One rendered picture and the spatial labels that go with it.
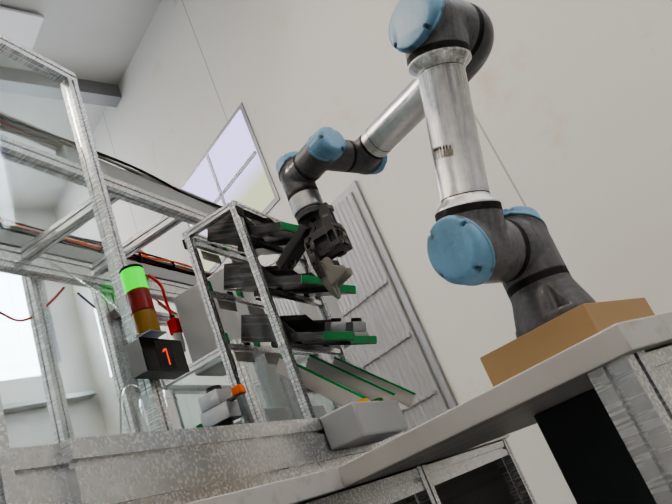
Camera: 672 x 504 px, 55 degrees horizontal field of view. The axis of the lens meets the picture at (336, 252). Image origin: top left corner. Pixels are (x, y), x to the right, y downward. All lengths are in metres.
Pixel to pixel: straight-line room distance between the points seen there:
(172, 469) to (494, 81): 3.95
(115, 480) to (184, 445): 0.12
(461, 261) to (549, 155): 3.17
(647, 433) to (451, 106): 0.66
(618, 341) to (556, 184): 3.52
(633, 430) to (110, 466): 0.53
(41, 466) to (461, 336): 4.05
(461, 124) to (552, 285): 0.32
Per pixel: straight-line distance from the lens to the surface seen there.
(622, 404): 0.70
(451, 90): 1.16
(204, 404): 1.24
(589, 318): 1.05
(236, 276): 1.79
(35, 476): 0.70
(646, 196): 3.94
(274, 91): 6.22
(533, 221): 1.22
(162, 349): 1.34
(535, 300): 1.16
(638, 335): 0.69
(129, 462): 0.77
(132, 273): 1.41
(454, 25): 1.21
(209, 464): 0.86
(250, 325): 1.74
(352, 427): 1.12
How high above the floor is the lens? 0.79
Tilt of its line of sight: 22 degrees up
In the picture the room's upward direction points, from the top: 23 degrees counter-clockwise
